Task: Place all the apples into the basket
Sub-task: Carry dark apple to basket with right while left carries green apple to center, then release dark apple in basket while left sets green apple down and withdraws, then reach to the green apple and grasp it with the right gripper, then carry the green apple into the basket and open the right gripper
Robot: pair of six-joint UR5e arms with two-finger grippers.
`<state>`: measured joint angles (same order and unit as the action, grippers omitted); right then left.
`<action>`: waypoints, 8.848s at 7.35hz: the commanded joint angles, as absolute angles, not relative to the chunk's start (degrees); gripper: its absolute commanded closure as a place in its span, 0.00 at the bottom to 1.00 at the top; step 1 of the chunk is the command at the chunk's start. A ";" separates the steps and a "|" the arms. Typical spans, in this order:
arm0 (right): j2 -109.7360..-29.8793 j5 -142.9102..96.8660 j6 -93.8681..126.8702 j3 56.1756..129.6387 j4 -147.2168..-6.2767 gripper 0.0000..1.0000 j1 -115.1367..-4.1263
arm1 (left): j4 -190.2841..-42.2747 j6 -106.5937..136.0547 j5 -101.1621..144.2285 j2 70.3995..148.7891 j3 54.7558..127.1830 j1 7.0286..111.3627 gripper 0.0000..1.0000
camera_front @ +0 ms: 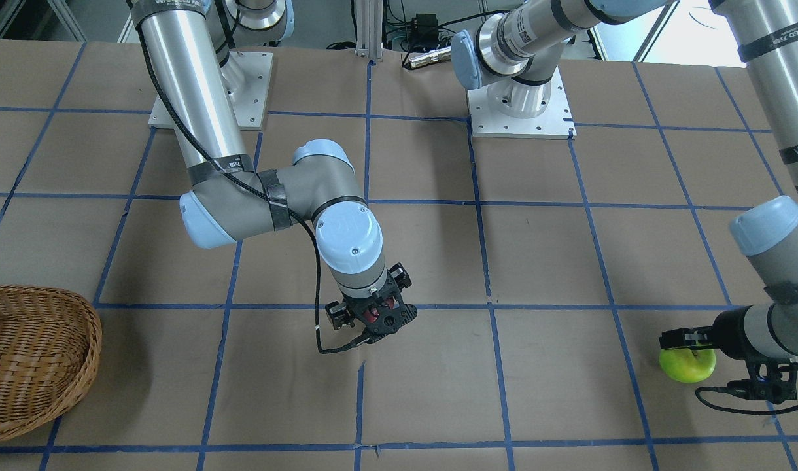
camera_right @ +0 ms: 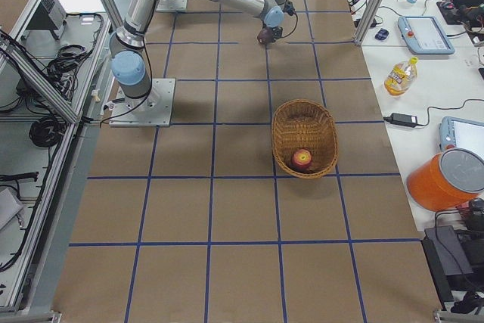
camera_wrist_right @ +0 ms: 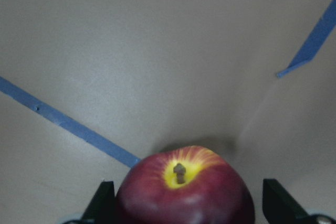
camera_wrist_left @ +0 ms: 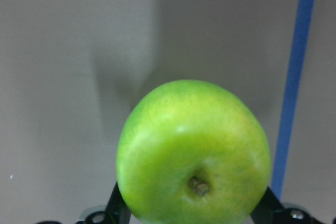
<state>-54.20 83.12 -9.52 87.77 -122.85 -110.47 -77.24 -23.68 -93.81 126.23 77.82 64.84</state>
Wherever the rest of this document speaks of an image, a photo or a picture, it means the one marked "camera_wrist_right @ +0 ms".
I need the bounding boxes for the dark red apple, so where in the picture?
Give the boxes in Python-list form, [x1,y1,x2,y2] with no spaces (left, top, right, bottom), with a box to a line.
[116,146,255,223]

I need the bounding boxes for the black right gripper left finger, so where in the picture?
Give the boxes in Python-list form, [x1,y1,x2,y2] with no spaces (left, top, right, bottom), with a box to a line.
[80,181,115,223]

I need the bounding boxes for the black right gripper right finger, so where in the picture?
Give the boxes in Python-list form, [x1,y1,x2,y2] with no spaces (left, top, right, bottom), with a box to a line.
[262,178,309,224]

